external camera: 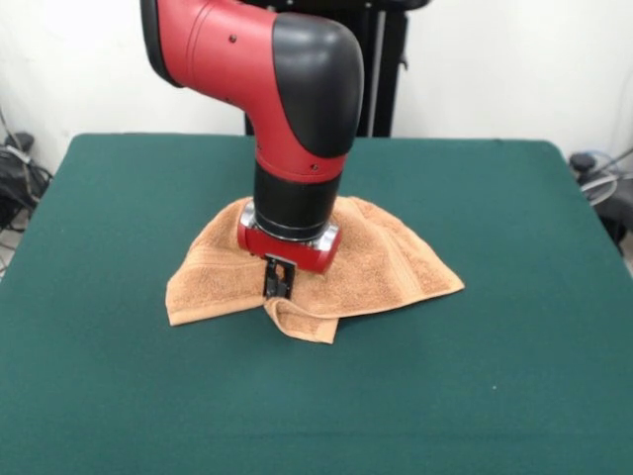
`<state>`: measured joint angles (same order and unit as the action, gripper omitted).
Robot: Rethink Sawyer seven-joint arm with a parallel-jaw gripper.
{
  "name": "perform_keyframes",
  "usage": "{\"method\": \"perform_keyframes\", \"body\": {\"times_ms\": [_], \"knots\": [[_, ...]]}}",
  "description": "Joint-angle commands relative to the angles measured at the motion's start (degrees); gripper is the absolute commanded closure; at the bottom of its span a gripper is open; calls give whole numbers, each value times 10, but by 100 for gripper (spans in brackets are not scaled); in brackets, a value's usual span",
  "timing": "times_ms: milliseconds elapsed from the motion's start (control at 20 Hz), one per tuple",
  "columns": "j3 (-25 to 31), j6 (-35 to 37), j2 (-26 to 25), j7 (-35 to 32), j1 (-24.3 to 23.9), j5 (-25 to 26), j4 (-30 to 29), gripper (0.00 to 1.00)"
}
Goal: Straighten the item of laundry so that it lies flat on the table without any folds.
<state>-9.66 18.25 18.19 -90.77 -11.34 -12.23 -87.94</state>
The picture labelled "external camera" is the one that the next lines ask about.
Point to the black equipment block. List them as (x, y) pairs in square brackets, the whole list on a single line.
[(615, 208)]

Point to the dark green table cloth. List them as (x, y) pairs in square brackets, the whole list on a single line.
[(123, 371)]

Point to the orange terry towel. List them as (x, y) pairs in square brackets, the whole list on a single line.
[(376, 262)]

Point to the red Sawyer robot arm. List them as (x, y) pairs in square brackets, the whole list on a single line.
[(277, 99)]

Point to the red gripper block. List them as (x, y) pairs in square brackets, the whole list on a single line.
[(297, 252)]

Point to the black robot pedestal frame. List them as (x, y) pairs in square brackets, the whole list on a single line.
[(390, 74)]

